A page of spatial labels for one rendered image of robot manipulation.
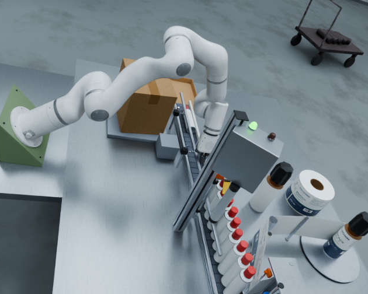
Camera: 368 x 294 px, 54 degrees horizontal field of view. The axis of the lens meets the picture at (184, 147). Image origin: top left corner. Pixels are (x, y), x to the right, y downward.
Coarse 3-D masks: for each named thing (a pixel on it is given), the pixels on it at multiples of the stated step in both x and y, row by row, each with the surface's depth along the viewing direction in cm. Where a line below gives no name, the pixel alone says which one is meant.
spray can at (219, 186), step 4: (216, 184) 158; (220, 184) 156; (216, 188) 158; (220, 188) 157; (212, 192) 161; (216, 192) 158; (212, 196) 161; (212, 200) 162; (204, 204) 167; (204, 208) 167
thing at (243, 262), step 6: (240, 258) 133; (246, 258) 130; (252, 258) 131; (234, 264) 135; (240, 264) 132; (246, 264) 131; (228, 270) 139; (234, 270) 135; (240, 270) 133; (222, 276) 144; (228, 276) 138; (234, 276) 136; (222, 282) 142; (228, 282) 139
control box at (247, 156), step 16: (240, 128) 117; (256, 128) 120; (224, 144) 119; (240, 144) 116; (256, 144) 114; (272, 144) 117; (224, 160) 122; (240, 160) 119; (256, 160) 117; (272, 160) 114; (224, 176) 126; (240, 176) 123; (256, 176) 120
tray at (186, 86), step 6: (180, 78) 248; (186, 78) 248; (174, 84) 245; (180, 84) 247; (186, 84) 250; (192, 84) 248; (180, 90) 242; (186, 90) 244; (192, 90) 246; (186, 96) 239; (192, 96) 241; (180, 102) 232; (186, 102) 234; (192, 102) 236
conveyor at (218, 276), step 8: (176, 104) 220; (184, 120) 211; (184, 128) 206; (184, 136) 201; (192, 160) 189; (192, 168) 184; (192, 176) 180; (208, 232) 159; (208, 240) 155; (208, 248) 154; (216, 264) 148; (216, 272) 145; (216, 280) 143; (224, 288) 141
